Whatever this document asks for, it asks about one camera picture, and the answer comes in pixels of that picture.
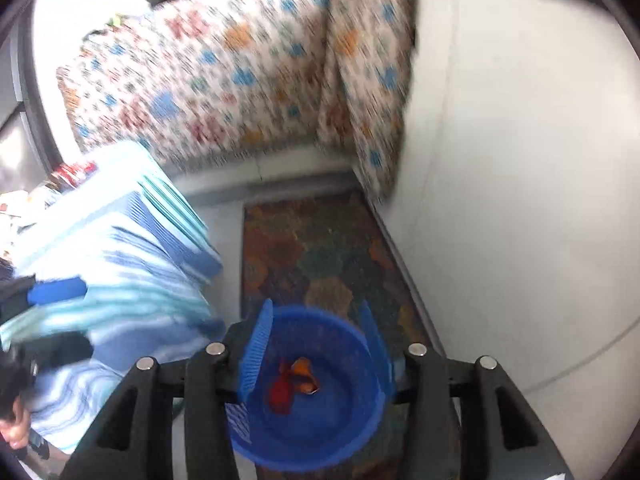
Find blue green striped tablecloth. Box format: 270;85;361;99
0;140;226;456

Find hexagon pattern rug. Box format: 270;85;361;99
241;190;466;480

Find red wrapper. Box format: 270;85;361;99
267;360;296;417

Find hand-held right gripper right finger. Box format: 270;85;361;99
360;300;575;480

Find cluttered shelf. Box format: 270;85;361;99
0;160;98;233

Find orange and black wrapper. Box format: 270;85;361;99
290;357;322;396

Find person's left hand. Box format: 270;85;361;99
0;400;32;450

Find blue plastic basket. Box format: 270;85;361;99
227;304;398;473

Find patterned sofa blanket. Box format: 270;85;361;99
55;0;336;171

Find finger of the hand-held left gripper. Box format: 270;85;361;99
10;332;95;368
0;275;88;321

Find grey refrigerator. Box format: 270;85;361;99
0;20;66;191

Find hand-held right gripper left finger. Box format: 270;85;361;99
60;299;275;480

